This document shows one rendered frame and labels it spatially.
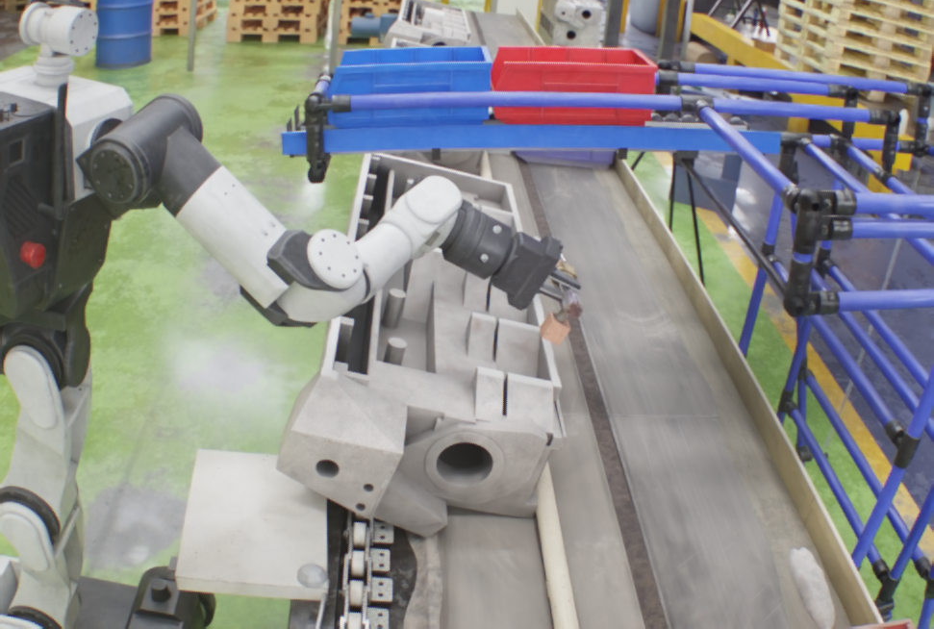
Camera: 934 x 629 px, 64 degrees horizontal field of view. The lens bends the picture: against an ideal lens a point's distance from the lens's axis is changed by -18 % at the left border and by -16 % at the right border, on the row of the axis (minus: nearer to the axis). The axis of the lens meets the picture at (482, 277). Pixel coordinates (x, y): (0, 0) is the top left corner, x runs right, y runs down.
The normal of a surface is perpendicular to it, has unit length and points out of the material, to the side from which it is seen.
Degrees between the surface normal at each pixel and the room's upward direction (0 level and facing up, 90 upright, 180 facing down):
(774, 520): 2
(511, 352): 31
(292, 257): 43
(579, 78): 92
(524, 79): 92
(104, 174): 99
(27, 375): 90
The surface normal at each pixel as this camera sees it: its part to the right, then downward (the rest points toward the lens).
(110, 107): 0.77, -0.47
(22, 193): 0.94, 0.29
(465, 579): 0.11, -0.90
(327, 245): 0.65, -0.45
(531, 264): 0.06, 0.44
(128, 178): -0.25, 0.53
